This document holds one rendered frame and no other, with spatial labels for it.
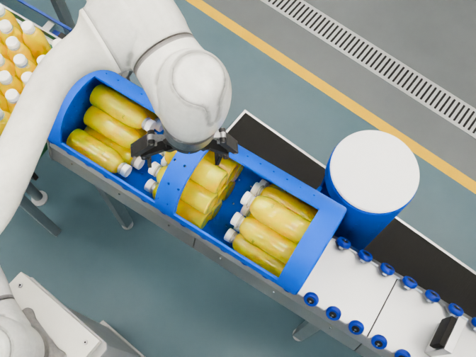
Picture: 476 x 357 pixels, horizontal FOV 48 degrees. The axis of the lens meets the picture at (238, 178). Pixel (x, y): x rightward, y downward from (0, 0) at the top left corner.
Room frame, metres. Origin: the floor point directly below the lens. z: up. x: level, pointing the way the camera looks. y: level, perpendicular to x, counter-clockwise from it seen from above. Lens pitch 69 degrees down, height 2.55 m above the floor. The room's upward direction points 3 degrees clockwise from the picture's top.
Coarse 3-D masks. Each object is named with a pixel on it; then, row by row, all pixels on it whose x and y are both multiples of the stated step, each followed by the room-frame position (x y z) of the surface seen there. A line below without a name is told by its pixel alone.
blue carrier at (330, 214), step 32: (128, 96) 0.76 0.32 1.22; (64, 128) 0.72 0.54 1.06; (160, 160) 0.68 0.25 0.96; (192, 160) 0.56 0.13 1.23; (256, 160) 0.59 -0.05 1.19; (160, 192) 0.49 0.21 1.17; (288, 192) 0.49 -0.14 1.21; (192, 224) 0.42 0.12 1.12; (224, 224) 0.47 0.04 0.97; (320, 224) 0.40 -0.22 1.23; (320, 256) 0.32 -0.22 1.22; (288, 288) 0.26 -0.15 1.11
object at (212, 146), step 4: (212, 140) 0.42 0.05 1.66; (216, 140) 0.43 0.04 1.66; (208, 144) 0.41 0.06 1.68; (212, 144) 0.41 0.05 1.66; (216, 144) 0.42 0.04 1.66; (204, 148) 0.40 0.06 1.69; (208, 148) 0.40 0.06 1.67; (212, 148) 0.41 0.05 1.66; (216, 148) 0.41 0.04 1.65; (220, 148) 0.42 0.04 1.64; (224, 148) 0.42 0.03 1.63; (216, 152) 0.41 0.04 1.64; (220, 152) 0.41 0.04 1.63; (224, 152) 0.41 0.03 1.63; (228, 152) 0.42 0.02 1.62; (224, 156) 0.41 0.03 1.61; (228, 156) 0.41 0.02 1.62
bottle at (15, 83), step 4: (12, 76) 0.88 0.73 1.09; (12, 80) 0.87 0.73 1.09; (16, 80) 0.88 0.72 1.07; (20, 80) 0.89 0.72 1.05; (0, 84) 0.86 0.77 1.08; (4, 84) 0.85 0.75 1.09; (8, 84) 0.86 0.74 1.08; (12, 84) 0.86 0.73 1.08; (16, 84) 0.87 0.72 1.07; (20, 84) 0.87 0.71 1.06; (0, 88) 0.85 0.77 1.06; (4, 88) 0.85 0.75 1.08; (8, 88) 0.85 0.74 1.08; (12, 88) 0.85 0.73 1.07; (16, 88) 0.86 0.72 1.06; (20, 88) 0.86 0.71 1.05; (4, 92) 0.84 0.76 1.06; (20, 92) 0.85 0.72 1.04
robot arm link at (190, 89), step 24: (168, 48) 0.42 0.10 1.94; (192, 48) 0.41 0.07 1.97; (144, 72) 0.40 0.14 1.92; (168, 72) 0.37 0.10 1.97; (192, 72) 0.37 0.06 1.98; (216, 72) 0.37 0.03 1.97; (168, 96) 0.34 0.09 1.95; (192, 96) 0.34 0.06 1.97; (216, 96) 0.35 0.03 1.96; (168, 120) 0.34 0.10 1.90; (192, 120) 0.32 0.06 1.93; (216, 120) 0.34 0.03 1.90
